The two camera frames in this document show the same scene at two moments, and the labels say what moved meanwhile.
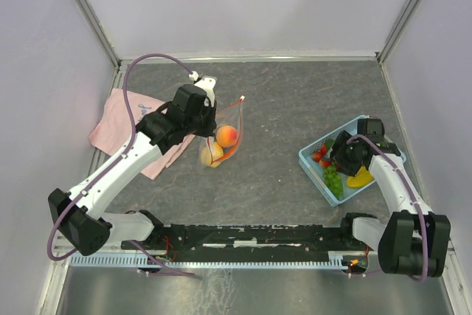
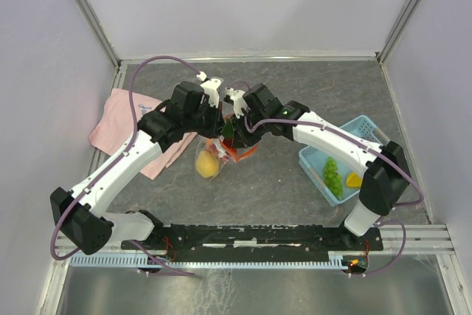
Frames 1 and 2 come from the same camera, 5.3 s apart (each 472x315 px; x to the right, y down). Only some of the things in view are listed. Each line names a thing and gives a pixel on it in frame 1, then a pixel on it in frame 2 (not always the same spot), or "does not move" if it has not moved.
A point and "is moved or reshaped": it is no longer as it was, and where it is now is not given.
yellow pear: (212, 155) to (207, 164)
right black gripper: (343, 165) to (241, 139)
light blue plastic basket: (313, 170) does not move
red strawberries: (318, 156) to (228, 144)
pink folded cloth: (113, 129) does not move
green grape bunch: (333, 181) does not move
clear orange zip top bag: (226, 139) is moved or reshaped
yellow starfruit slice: (361, 178) does not move
